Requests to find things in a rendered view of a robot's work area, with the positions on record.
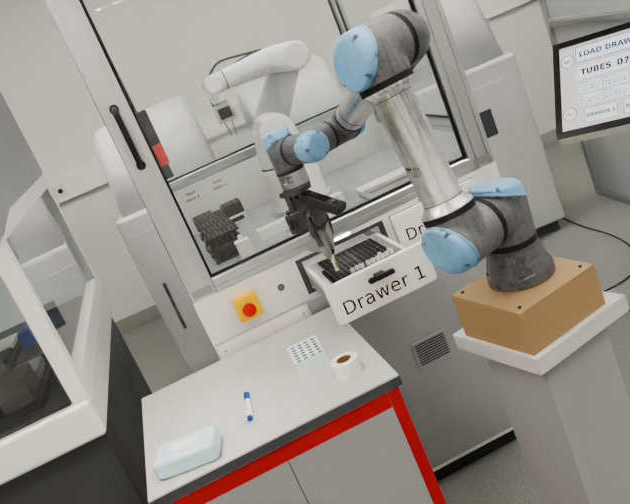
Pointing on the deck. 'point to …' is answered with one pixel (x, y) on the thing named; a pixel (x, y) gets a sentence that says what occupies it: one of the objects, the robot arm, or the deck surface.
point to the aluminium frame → (204, 286)
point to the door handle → (127, 137)
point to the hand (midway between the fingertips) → (332, 253)
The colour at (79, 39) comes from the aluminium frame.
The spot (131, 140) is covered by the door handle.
